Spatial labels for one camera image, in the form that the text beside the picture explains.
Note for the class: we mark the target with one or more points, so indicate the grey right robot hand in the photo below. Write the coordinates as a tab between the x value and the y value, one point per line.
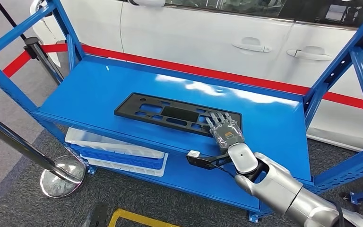
228	134

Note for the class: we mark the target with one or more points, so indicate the black plastic panel with cutouts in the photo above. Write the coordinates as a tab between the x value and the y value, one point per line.
131	109

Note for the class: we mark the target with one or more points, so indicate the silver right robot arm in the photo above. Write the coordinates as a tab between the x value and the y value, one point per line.
278	188

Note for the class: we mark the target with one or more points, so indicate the blue metal shelf rack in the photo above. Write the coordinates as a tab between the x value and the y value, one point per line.
106	94

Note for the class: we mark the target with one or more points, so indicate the black robot body part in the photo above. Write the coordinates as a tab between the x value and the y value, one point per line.
99	216

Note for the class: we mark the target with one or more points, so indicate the white plastic tray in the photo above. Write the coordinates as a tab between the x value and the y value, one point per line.
131	167

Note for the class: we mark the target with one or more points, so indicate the white car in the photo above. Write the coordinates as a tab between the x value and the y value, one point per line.
184	37

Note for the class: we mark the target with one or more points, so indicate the yellow floor tape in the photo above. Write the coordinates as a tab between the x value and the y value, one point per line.
131	216

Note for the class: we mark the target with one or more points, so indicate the thin black pole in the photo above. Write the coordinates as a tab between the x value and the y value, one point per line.
9	19

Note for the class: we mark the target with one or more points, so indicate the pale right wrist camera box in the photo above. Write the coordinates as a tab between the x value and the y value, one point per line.
194	153

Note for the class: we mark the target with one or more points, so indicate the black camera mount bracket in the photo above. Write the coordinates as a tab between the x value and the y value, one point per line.
200	163

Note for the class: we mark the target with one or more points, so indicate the black stanchion post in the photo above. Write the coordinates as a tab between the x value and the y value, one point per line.
34	47

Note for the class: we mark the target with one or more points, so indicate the stanchion post with chrome base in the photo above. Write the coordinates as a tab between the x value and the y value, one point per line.
12	139

